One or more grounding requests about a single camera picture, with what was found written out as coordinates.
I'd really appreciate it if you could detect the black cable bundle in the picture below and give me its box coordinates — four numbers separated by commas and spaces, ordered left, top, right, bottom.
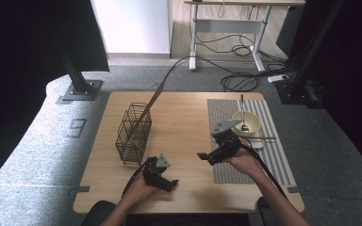
196, 32, 296, 77

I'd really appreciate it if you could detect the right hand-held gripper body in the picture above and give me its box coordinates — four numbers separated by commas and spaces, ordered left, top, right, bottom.
210, 119, 243, 158

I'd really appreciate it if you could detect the person's right hand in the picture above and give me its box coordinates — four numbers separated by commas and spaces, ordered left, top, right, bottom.
222, 149, 262, 178

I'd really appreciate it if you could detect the long black floor cable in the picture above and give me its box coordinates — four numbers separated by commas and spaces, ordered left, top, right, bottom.
155, 56, 259, 93

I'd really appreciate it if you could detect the white power strip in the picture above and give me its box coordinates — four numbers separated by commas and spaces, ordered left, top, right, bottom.
267, 73, 289, 84

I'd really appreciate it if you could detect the black metal stand grey base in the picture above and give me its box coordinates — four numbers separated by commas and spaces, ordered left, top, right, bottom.
56, 46, 105, 105

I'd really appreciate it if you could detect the black curtain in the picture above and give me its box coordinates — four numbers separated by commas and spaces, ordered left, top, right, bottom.
276, 0, 362, 182
0, 0, 110, 192

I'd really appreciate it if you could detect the cream bowl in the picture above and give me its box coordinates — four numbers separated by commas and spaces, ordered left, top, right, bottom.
231, 110, 262, 137

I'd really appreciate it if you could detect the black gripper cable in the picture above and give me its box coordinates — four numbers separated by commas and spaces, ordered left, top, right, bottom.
239, 142, 288, 200
121, 158, 152, 199

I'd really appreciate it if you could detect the grey striped placemat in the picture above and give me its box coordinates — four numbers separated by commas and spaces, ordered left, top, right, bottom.
206, 98, 297, 186

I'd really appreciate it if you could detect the dark wire basket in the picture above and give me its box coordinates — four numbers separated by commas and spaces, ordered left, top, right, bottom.
115, 102, 154, 167

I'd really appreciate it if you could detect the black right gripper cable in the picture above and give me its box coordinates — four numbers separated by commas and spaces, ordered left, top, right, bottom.
239, 142, 288, 200

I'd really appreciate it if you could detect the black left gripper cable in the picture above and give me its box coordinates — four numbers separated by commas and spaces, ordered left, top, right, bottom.
121, 158, 152, 199

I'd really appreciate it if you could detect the metal spoon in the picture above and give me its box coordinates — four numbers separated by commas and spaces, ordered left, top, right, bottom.
239, 93, 250, 133

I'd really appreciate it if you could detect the white square plate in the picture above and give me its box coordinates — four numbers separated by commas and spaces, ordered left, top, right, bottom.
227, 123, 265, 150

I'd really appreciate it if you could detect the white height-adjustable desk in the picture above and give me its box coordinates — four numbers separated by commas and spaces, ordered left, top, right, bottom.
183, 0, 305, 73

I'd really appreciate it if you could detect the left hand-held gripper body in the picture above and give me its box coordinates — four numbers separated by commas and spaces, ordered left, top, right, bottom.
142, 153, 172, 189

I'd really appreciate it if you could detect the person's left hand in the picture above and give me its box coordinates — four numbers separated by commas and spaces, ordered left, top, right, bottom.
123, 173, 159, 206

